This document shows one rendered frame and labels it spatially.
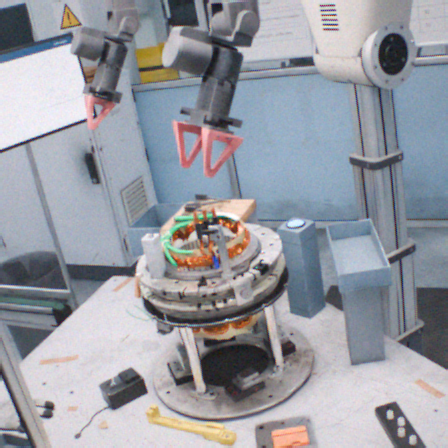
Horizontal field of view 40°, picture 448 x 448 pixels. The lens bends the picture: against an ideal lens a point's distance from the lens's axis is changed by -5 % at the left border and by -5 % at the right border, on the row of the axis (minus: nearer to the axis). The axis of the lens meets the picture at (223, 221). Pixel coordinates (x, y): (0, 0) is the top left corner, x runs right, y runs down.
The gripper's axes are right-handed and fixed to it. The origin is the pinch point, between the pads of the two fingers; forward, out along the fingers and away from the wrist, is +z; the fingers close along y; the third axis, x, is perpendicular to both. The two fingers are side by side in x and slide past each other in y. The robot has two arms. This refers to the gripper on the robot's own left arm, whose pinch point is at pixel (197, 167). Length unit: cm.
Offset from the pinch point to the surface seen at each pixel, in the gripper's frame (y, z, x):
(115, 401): -30, 59, 10
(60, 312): -95, 62, 17
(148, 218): -70, 23, 28
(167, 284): -19.3, 26.0, 10.6
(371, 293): -2, 19, 50
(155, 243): -23.0, 18.7, 7.7
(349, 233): -17, 9, 54
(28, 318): -108, 70, 10
